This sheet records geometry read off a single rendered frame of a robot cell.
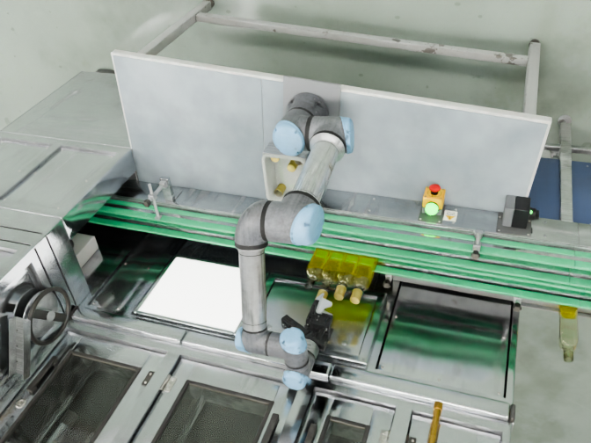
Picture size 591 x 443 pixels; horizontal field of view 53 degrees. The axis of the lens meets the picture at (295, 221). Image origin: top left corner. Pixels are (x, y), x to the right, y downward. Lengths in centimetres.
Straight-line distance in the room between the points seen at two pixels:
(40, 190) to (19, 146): 42
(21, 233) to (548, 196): 191
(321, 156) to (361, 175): 46
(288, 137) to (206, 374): 86
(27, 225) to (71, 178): 31
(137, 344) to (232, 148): 82
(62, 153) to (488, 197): 175
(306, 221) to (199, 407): 79
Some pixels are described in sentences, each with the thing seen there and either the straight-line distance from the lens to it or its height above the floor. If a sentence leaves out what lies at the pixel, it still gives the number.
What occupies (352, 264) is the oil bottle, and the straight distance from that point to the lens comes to 216.
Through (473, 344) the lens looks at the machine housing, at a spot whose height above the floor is 111.
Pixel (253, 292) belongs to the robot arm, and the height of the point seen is 146.
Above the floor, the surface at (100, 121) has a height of 58.
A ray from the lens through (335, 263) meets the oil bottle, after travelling 217.
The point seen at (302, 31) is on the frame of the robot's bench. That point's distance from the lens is 266.
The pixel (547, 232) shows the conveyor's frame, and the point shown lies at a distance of 218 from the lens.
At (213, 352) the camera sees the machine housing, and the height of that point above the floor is 139.
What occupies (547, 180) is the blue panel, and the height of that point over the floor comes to 49.
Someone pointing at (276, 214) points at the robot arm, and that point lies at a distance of 161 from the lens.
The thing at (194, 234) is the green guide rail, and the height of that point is 94.
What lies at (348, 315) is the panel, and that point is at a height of 112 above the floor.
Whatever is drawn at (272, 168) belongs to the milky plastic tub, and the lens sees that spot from 230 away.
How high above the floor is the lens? 254
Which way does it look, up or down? 46 degrees down
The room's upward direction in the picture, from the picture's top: 152 degrees counter-clockwise
